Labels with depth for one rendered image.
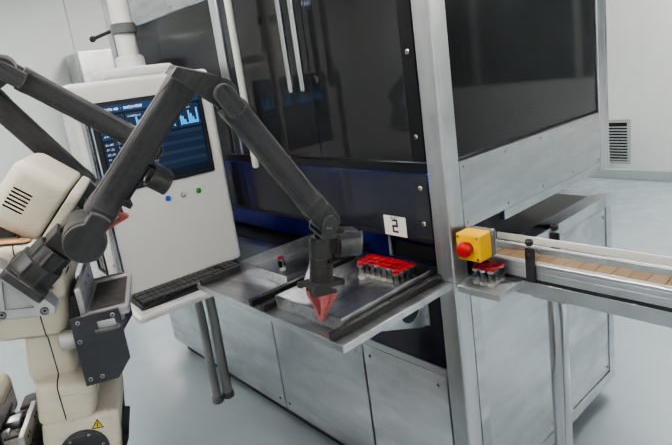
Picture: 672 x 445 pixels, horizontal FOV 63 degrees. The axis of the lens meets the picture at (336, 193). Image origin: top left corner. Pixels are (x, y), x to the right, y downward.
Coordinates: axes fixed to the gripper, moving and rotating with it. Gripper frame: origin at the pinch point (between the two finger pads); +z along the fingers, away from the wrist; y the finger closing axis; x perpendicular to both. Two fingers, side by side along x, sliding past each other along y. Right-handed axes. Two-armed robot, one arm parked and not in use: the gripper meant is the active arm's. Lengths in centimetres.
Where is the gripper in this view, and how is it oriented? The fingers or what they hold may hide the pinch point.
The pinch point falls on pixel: (321, 317)
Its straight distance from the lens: 134.9
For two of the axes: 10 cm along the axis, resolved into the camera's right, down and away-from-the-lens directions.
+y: 7.4, -0.7, 6.7
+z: 0.0, 9.9, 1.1
